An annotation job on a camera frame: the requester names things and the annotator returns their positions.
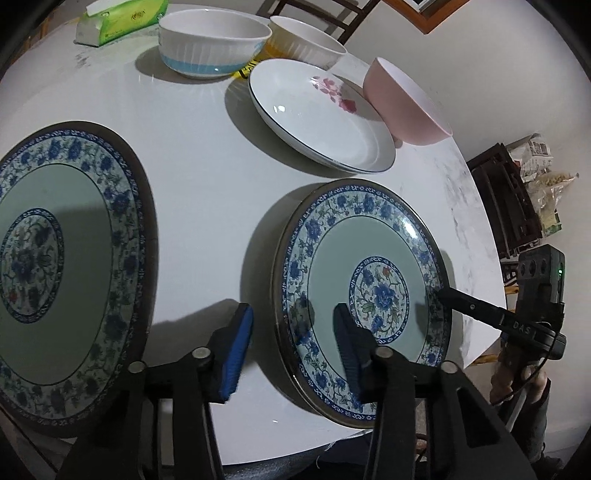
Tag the green packet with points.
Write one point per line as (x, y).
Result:
(551, 226)

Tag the small blue floral plate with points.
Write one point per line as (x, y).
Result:
(332, 249)

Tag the clear plastic bag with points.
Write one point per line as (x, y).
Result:
(556, 189)

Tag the wooden picture frame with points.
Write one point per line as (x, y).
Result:
(429, 21)

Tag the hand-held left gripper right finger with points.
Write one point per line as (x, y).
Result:
(346, 341)

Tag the green tissue pack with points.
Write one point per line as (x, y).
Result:
(124, 23)

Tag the dark wooden dining chair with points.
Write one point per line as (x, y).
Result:
(353, 23)

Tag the large blue floral plate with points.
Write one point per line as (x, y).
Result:
(69, 230)

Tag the pink bowl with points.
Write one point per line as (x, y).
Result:
(397, 106)

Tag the white bowl with blue band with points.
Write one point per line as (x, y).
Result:
(203, 50)

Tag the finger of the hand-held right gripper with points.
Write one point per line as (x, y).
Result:
(466, 304)

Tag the person's right hand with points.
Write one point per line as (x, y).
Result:
(505, 374)

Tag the white plate with pink flowers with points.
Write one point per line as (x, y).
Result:
(304, 120)

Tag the white ribbed bowl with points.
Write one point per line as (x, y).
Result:
(314, 50)

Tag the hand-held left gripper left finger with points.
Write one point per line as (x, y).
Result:
(238, 350)

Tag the printed plastic bag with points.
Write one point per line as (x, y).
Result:
(538, 150)

